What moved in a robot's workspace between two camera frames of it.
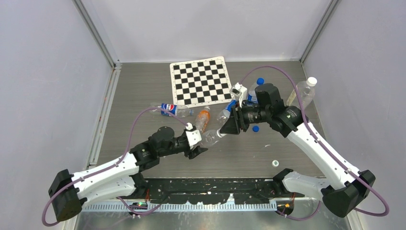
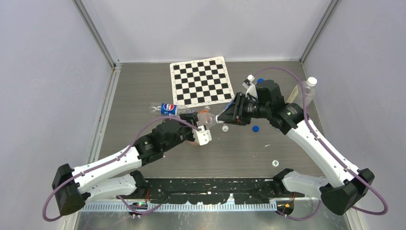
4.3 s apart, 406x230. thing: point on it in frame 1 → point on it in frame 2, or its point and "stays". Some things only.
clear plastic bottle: [209, 137] → [206, 119]
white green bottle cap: [275, 163] stays
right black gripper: [236, 122] → [234, 114]
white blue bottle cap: [220, 134] → [218, 121]
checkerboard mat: [200, 82] stays
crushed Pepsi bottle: [178, 110] stays
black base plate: [213, 190] stays
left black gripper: [192, 153] → [192, 119]
